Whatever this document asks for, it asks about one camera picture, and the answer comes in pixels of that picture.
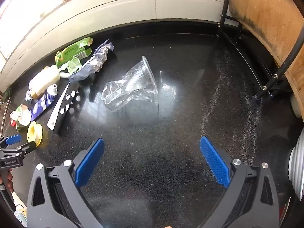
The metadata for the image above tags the small green box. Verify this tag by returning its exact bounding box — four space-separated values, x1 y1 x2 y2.
67 57 82 74

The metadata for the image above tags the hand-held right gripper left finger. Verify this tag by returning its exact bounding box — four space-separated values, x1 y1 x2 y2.
27 137 105 228

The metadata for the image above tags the dark green cloth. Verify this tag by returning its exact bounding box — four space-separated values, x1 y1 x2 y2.
0 87 12 100

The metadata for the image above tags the wooden cutting board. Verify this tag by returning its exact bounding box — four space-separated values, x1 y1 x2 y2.
229 0 304 95

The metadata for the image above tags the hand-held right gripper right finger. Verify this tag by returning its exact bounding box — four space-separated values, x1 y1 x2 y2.
199 136 280 228

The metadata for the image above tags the green white wrapper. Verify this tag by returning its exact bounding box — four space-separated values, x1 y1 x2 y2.
9 104 32 132

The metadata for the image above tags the green toy car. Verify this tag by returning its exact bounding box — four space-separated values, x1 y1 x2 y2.
55 37 93 68

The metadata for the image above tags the yellow sponge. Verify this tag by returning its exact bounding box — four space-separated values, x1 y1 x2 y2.
28 65 60 99

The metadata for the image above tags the yellow tape spool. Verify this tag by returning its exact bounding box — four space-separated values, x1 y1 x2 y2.
27 121 43 147

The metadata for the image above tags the blue white tube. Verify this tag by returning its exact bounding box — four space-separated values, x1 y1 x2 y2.
31 93 55 121

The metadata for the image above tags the stainless steel sink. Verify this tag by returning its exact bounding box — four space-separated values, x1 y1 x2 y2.
0 97 11 138

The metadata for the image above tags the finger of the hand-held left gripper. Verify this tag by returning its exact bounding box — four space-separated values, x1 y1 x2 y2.
0 134 22 149
15 141 37 157

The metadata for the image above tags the white round container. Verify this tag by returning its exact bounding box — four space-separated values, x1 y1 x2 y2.
290 94 304 119

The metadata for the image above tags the crumpled blue paper wrapper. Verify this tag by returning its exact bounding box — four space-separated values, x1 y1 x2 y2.
69 40 115 82

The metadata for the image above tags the person's left hand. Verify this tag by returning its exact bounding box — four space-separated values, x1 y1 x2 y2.
0 170 14 193

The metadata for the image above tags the crushed clear plastic cup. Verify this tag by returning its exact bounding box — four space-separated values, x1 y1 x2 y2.
102 56 159 112

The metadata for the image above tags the white ribbed disc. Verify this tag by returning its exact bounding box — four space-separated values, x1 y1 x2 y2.
288 127 304 190

